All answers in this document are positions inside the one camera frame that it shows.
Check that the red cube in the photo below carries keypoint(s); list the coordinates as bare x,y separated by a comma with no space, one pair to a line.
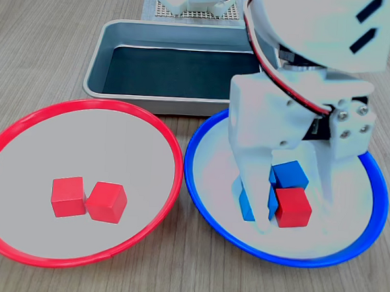
292,208
107,201
68,198

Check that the blue cube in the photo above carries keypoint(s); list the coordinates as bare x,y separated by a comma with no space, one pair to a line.
291,175
246,205

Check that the blue-rimmed white plate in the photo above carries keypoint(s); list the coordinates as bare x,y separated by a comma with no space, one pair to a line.
349,221

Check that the black tray mat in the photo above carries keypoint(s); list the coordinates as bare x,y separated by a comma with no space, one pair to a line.
186,72

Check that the steel tray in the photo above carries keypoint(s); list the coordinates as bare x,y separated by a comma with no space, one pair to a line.
101,57

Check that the red-rimmed white plate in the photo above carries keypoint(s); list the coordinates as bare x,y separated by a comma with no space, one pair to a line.
49,143

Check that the pale perforated base plate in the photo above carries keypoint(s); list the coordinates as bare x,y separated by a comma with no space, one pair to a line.
229,15

